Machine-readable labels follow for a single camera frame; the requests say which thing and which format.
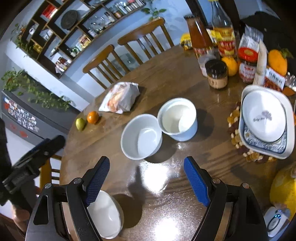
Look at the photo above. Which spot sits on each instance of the dark-lid brown jar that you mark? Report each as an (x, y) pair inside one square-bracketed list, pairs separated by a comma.
[(216, 73)]

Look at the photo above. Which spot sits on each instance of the medium white bowl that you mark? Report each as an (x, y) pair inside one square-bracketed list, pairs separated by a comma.
[(141, 137)]

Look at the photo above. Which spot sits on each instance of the patterned square dish on trivet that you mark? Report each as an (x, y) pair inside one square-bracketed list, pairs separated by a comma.
[(281, 148)]

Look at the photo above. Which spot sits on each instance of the grey refrigerator with magnets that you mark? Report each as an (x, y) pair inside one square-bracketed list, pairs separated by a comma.
[(33, 123)]

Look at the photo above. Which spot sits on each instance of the large grey-white bowl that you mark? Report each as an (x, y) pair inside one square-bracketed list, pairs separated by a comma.
[(107, 215)]

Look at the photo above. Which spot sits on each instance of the yellow snack packet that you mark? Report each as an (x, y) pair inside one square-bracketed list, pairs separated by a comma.
[(185, 41)]

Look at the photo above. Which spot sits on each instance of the orange tangerine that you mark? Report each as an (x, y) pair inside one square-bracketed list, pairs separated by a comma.
[(93, 117)]

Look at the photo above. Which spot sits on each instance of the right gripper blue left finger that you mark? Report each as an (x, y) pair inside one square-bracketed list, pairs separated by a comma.
[(93, 180)]

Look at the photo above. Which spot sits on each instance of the small white ramekin cup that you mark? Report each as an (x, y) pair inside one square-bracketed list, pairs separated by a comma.
[(177, 118)]

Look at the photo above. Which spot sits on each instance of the person's left hand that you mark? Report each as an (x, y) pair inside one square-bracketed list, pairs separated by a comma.
[(20, 218)]

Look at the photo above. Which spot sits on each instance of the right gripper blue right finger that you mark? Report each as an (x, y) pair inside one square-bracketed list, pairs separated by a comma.
[(200, 180)]

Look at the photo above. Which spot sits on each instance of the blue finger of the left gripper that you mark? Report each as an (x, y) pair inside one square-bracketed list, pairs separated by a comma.
[(42, 147), (57, 143)]

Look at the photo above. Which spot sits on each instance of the beaded wooden trivet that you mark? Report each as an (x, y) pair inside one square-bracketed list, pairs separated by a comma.
[(237, 139)]

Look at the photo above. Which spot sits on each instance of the orange fruit by jars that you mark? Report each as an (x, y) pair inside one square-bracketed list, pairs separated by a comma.
[(277, 62)]

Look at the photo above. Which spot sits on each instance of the dark wall shelf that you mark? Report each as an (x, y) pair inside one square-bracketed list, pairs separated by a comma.
[(58, 32)]

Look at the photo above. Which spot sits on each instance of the red-lid chili jar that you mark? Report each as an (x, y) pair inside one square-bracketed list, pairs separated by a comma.
[(247, 60)]

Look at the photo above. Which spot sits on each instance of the yellow-cap oil bottle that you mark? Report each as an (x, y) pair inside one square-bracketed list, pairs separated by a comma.
[(224, 31)]

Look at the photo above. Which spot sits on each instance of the white snack bag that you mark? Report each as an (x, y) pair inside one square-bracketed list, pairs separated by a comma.
[(120, 98)]

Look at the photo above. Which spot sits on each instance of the white device with blue ring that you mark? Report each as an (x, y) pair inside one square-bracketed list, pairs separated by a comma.
[(276, 222)]

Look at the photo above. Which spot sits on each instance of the wooden chair back left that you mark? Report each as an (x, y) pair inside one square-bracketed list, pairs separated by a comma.
[(105, 67)]

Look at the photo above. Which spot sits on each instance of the white plate on trivet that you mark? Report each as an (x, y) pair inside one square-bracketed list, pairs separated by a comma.
[(264, 115)]

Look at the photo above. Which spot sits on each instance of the green pear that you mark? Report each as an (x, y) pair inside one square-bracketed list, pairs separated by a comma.
[(80, 124)]

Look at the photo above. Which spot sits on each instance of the hanging green vine plant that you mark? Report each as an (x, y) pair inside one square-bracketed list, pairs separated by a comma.
[(21, 82)]

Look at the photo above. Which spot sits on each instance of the wooden chair back right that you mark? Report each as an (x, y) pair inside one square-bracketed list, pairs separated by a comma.
[(141, 33)]

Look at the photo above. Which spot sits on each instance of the plant on right shelf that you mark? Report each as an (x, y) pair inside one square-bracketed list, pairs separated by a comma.
[(151, 10)]

